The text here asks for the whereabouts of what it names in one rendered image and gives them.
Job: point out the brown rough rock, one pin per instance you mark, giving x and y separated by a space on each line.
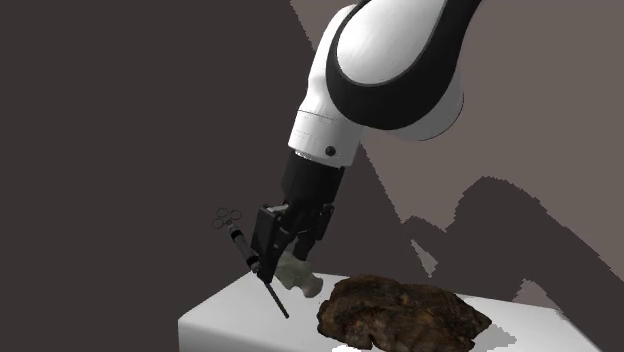
400 314

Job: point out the pale bone-shaped object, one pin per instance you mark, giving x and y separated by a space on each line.
297 278

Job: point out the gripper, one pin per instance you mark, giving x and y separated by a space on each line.
312 183

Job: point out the white box-shaped furniture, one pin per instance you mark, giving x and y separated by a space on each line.
244 319

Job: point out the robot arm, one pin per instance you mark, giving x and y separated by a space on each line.
390 44

